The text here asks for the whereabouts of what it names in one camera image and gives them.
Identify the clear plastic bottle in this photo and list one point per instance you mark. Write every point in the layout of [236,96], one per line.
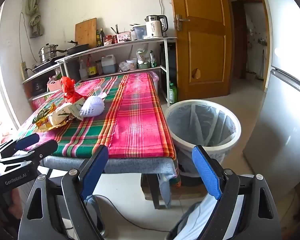
[83,71]

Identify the dark glass bottle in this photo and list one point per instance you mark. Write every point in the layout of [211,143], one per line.
[101,37]

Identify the white food bag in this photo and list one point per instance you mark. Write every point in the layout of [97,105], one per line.
[143,56]

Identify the clear bin liner bag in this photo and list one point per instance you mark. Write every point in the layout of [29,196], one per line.
[202,125]

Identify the white printed packet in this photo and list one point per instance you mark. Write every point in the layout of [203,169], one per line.
[77,107]

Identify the plaid tablecloth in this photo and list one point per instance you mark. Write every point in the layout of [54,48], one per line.
[135,120]

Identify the black wok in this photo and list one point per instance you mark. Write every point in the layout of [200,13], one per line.
[76,48]

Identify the clear water filter pitcher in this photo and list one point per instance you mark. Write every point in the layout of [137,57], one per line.
[139,32]

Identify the wooden cutting board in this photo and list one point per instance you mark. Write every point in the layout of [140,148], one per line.
[86,31]

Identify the small clear cup with lid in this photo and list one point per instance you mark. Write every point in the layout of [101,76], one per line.
[103,95]

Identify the white electric kettle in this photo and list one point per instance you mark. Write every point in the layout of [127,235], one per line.
[155,27]

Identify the red plastic bag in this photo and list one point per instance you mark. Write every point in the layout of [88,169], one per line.
[71,91]

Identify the red sauce jar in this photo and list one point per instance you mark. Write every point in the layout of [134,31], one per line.
[111,39]

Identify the green bowl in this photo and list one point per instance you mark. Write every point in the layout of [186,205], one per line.
[143,66]

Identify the dark table frame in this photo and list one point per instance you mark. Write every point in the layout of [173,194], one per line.
[155,192]

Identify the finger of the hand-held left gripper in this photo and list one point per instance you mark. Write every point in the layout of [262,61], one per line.
[27,141]
[40,148]

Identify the white foam fruit net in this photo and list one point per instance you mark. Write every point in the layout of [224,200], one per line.
[92,107]

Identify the yellow snack packet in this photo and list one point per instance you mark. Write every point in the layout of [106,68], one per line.
[43,116]

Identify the pink utensil box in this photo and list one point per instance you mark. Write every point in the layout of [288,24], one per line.
[123,38]

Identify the pink plastic basket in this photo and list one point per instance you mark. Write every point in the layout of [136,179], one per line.
[54,85]

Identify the steel steamer pot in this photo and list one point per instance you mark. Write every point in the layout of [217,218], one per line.
[48,53]

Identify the white plastic tub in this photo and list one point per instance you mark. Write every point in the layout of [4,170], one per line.
[132,64]

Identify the wooden door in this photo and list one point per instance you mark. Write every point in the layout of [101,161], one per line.
[202,55]

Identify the plastic oil jug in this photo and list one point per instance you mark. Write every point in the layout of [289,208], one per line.
[108,65]

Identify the small clear plastic cup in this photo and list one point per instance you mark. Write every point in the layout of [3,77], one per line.
[100,91]

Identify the white metal shelf rack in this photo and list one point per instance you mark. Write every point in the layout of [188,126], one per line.
[165,55]

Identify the crumpled clear bag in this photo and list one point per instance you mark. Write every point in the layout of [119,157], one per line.
[123,67]

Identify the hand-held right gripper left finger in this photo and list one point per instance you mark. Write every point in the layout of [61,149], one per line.
[95,172]

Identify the person's clothing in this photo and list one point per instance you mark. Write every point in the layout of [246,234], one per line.
[197,220]

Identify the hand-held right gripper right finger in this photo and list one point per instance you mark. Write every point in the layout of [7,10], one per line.
[206,172]

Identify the wall power strip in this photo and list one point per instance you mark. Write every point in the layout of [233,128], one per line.
[23,70]

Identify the black stove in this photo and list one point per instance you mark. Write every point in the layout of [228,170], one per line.
[46,66]

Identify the silver refrigerator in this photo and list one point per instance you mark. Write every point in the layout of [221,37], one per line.
[277,105]

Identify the white paper carton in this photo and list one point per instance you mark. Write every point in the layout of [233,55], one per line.
[58,113]

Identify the green plastic bottle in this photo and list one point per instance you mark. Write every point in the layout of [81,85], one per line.
[173,93]

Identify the white round trash bin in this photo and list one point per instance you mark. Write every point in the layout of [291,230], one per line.
[180,140]

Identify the grey under cloth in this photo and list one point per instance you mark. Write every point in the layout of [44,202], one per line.
[130,166]

